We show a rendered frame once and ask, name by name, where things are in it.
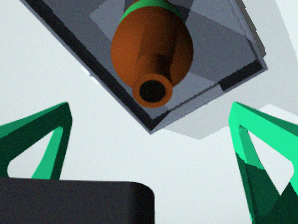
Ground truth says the brown bottle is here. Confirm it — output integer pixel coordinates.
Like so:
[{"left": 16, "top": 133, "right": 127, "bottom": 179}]
[{"left": 110, "top": 0, "right": 194, "bottom": 108}]

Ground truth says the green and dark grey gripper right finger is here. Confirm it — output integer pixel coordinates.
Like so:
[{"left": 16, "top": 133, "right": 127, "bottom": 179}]
[{"left": 228, "top": 102, "right": 298, "bottom": 224}]

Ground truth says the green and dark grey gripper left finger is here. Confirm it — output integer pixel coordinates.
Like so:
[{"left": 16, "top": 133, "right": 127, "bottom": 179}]
[{"left": 0, "top": 102, "right": 73, "bottom": 179}]

